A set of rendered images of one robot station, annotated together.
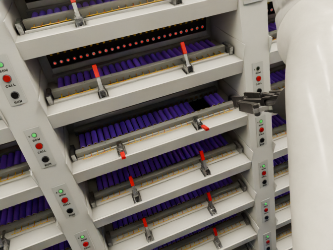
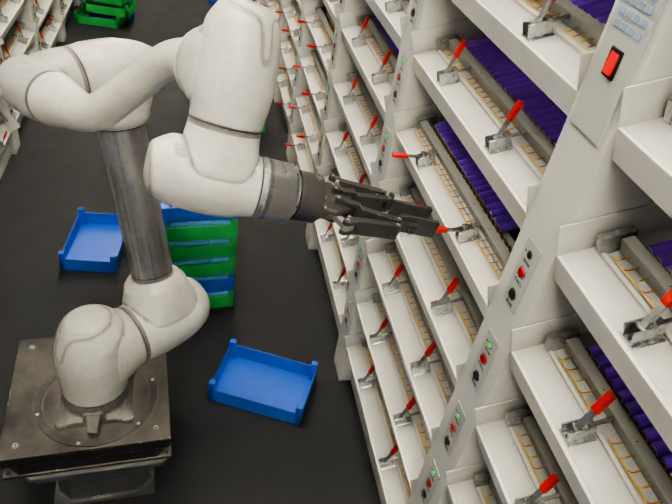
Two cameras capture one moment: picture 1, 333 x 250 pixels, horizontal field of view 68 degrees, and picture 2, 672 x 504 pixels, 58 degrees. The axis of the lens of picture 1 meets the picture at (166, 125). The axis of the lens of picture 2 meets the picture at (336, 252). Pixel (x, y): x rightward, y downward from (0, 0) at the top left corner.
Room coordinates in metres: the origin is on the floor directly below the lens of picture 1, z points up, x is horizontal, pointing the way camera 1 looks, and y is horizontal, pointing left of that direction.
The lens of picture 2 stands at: (0.45, -1.03, 1.59)
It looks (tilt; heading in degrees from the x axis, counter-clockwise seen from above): 38 degrees down; 86
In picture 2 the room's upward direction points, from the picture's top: 11 degrees clockwise
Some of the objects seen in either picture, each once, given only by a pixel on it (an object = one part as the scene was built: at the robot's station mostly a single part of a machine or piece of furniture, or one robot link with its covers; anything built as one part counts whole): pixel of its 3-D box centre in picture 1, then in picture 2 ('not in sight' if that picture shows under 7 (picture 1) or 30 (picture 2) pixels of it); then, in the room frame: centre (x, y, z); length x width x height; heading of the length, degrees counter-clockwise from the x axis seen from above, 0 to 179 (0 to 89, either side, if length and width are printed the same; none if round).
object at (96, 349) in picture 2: not in sight; (94, 349); (0.01, -0.06, 0.44); 0.18 x 0.16 x 0.22; 49
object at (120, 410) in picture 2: not in sight; (95, 396); (0.00, -0.09, 0.31); 0.22 x 0.18 x 0.06; 105
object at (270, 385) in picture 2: not in sight; (264, 380); (0.40, 0.24, 0.04); 0.30 x 0.20 x 0.08; 169
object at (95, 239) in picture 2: not in sight; (97, 238); (-0.33, 0.83, 0.04); 0.30 x 0.20 x 0.08; 96
